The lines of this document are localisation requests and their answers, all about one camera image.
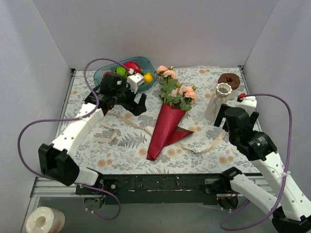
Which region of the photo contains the pink artificial flower bunch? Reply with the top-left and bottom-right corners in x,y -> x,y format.
156,66 -> 197,111

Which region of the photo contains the dark red wrapping paper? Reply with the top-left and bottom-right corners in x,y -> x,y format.
146,103 -> 193,161

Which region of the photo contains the cream printed ribbon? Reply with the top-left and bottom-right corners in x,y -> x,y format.
83,113 -> 239,157

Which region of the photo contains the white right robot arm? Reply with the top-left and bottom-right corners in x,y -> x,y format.
214,104 -> 311,233

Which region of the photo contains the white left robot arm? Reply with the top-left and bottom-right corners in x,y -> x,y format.
38,72 -> 146,194

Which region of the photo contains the white ribbed ceramic vase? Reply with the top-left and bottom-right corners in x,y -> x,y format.
205,83 -> 233,121

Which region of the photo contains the red apple toy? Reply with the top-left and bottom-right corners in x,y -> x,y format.
103,71 -> 113,78

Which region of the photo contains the green watermelon toy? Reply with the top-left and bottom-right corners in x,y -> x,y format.
114,67 -> 128,79

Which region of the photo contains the red dragon fruit toy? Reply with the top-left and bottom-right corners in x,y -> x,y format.
124,61 -> 144,75

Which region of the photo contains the yellow lemon toy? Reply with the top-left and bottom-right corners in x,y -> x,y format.
144,72 -> 153,84

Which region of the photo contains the teal plastic fruit basket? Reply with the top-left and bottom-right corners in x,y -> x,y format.
93,56 -> 157,93

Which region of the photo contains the white toilet paper roll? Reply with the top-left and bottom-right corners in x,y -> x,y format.
26,206 -> 65,233

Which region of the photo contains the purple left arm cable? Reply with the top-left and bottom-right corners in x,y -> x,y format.
17,57 -> 135,221

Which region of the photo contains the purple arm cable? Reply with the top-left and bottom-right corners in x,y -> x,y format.
220,93 -> 292,232
17,57 -> 135,221

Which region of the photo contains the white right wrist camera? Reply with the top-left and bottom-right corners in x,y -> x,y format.
237,93 -> 257,116

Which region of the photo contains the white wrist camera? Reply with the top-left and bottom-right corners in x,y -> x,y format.
237,93 -> 257,116
127,73 -> 144,94

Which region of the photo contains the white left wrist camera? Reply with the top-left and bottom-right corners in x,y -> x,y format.
127,73 -> 144,94

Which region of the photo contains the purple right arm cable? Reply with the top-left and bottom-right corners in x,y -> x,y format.
220,93 -> 292,232

